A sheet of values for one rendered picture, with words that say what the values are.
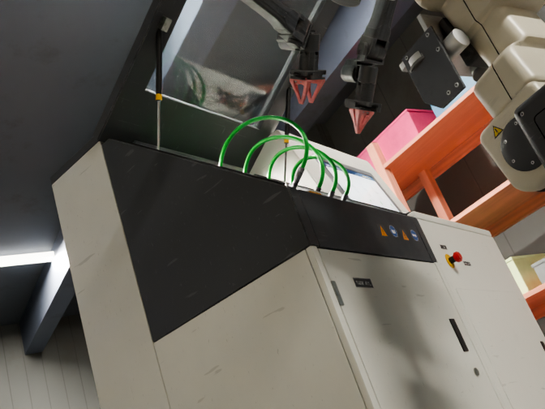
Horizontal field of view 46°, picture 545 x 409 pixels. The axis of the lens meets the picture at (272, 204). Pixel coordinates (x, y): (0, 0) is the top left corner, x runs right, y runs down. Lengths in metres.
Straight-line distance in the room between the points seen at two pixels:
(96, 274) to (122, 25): 2.43
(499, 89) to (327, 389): 0.72
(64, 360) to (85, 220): 6.31
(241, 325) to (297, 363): 0.19
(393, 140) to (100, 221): 2.62
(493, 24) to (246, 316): 0.86
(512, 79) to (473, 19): 0.18
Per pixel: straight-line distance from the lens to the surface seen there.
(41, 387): 8.21
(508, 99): 1.28
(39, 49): 4.26
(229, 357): 1.63
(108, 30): 4.22
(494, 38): 1.37
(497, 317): 2.32
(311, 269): 1.48
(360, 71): 2.00
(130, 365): 1.90
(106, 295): 1.99
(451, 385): 1.77
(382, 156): 4.33
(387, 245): 1.83
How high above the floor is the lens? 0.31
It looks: 23 degrees up
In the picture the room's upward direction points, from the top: 21 degrees counter-clockwise
